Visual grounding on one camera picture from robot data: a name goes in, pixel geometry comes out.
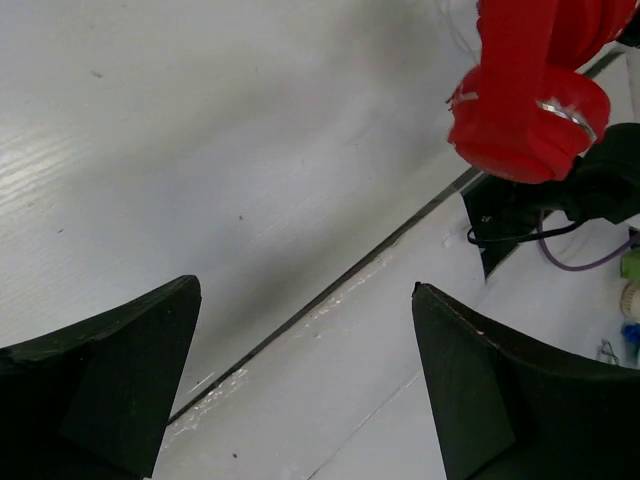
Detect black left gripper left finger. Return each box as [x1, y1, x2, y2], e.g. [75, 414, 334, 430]
[1, 275, 201, 479]

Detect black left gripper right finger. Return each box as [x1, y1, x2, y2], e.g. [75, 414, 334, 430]
[412, 283, 639, 479]

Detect red headphones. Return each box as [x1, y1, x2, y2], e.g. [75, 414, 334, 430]
[448, 1, 639, 184]

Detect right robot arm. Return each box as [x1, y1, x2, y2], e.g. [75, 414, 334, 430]
[463, 123, 639, 275]

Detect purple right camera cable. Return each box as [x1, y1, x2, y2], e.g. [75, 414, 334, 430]
[537, 209, 640, 274]

